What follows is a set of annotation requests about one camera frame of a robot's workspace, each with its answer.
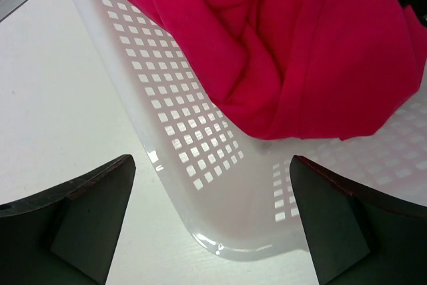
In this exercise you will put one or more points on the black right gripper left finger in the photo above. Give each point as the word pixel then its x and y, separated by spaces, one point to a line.
pixel 67 234

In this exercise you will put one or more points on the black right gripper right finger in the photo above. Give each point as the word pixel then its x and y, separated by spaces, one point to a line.
pixel 356 234

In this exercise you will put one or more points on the red t shirt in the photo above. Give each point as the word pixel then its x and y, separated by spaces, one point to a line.
pixel 309 69

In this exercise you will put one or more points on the white perforated plastic basket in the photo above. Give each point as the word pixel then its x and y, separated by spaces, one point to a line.
pixel 233 192

